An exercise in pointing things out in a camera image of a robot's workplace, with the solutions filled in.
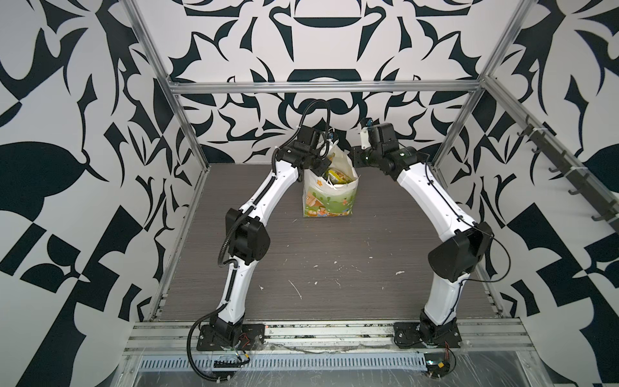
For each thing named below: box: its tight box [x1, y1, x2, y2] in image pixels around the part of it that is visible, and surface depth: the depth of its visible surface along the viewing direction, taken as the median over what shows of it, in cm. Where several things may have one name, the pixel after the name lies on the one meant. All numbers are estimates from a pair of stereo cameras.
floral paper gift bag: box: [302, 139, 362, 218], surface depth 91 cm
